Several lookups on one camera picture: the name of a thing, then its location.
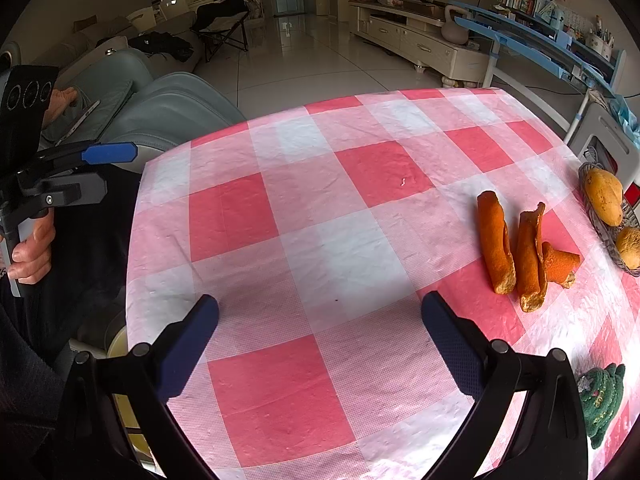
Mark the yellow mango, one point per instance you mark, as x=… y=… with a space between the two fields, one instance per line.
x=605 y=197
x=629 y=247

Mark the blue study desk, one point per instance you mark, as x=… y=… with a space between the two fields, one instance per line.
x=525 y=35

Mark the person's left forearm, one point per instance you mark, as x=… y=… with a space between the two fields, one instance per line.
x=25 y=360

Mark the black clothing pile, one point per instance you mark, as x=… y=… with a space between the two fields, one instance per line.
x=160 y=45

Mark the white plastic stool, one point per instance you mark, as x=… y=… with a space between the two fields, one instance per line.
x=600 y=125

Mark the grey kettlebell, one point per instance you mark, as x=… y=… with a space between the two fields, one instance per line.
x=456 y=32

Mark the green plush toy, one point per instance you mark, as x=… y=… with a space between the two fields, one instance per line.
x=600 y=400

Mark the crumpled blue cloth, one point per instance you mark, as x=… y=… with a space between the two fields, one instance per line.
x=627 y=110

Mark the grey-green leather armchair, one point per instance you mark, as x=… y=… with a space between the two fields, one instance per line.
x=170 y=105

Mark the beige sofa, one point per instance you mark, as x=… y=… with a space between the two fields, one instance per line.
x=165 y=22

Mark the red white checkered tablecloth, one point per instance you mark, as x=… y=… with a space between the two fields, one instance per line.
x=350 y=240

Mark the black folding chair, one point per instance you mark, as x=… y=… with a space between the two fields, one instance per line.
x=220 y=7

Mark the white TV cabinet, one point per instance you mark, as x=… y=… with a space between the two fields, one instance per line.
x=415 y=40

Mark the person's left hand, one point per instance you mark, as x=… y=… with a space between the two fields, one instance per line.
x=35 y=255

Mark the person's left leg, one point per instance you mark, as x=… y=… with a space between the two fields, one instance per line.
x=95 y=260

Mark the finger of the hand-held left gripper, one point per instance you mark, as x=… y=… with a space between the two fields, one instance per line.
x=90 y=187
x=110 y=153

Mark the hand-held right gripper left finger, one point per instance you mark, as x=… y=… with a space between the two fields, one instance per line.
x=185 y=350

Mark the white pen holder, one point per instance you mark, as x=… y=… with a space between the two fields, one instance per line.
x=600 y=42

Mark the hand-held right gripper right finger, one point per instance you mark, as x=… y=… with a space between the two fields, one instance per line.
x=450 y=350

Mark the long orange peel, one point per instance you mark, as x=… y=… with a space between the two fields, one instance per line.
x=495 y=245

